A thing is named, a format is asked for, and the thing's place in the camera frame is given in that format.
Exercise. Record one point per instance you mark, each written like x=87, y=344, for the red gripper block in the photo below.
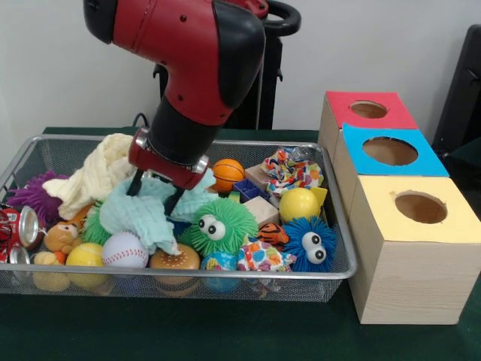
x=161, y=169

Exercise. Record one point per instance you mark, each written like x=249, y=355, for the light blue cloth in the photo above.
x=139, y=214

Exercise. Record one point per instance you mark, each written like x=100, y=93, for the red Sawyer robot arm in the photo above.
x=188, y=56

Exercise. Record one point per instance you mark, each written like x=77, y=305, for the shallow clear mesh bin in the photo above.
x=150, y=287

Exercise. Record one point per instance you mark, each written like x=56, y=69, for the wooden box with three holes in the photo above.
x=409, y=278

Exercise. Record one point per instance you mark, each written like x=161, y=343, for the cream yellow cloth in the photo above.
x=101, y=169

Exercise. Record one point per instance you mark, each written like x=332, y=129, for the white baseball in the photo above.
x=124, y=252

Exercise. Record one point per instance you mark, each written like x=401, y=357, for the toy burger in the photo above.
x=184, y=261

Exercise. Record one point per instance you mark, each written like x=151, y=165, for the small orange basketball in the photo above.
x=228, y=175

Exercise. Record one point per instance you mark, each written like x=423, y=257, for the green fuzzy googly-eyed toy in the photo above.
x=236, y=229

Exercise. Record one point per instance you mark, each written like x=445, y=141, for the yellow tennis ball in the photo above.
x=85, y=255

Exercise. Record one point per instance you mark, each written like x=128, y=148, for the purple spiky ball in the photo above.
x=32, y=192

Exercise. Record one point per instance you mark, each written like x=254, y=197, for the crushed red soda can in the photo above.
x=22, y=225

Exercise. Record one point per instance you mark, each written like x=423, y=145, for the smooth yellow ball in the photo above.
x=298, y=205

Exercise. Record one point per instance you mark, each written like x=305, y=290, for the blue fuzzy googly-eyed toy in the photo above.
x=297, y=240

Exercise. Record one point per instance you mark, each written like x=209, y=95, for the dark green tablecloth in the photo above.
x=469, y=154
x=225, y=331

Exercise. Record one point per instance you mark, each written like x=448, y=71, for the black flat panel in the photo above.
x=462, y=94

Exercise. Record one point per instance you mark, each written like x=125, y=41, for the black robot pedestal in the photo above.
x=272, y=67

